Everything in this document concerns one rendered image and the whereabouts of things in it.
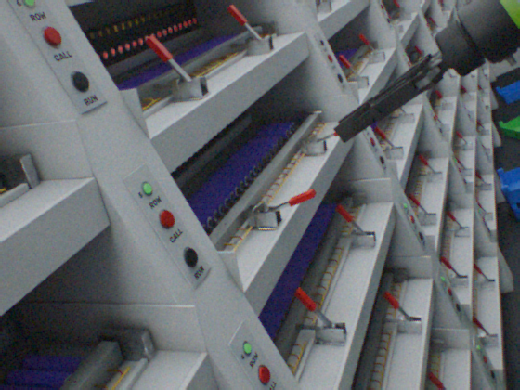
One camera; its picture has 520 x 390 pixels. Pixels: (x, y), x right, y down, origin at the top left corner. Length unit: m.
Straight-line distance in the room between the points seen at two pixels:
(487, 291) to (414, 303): 0.70
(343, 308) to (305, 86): 0.47
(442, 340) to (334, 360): 0.58
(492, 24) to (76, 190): 0.59
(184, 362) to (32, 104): 0.26
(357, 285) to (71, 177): 0.54
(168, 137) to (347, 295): 0.42
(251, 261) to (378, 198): 0.56
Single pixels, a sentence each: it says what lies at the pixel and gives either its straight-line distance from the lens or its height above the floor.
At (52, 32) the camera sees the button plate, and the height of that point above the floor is 1.19.
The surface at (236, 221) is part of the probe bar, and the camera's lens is 0.74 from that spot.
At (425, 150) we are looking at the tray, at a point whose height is 0.56.
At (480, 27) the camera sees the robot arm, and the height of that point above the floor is 0.97.
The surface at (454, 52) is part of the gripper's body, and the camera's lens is 0.88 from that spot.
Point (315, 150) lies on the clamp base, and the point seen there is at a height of 0.90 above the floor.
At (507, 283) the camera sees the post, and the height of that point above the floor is 0.03.
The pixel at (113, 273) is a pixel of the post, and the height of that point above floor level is 0.99.
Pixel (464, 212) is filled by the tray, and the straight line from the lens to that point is 1.95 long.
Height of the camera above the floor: 1.10
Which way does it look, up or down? 13 degrees down
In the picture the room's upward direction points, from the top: 30 degrees counter-clockwise
